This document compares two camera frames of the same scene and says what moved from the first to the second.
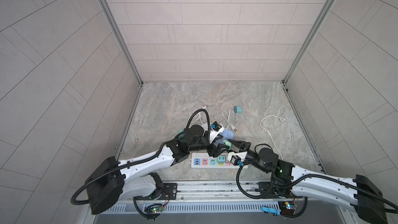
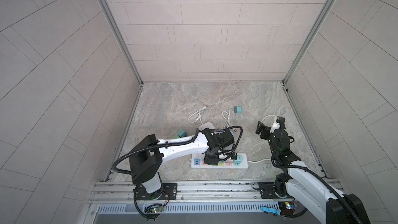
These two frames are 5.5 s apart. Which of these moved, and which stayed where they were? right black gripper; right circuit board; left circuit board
Moved: right black gripper
Stayed: left circuit board; right circuit board
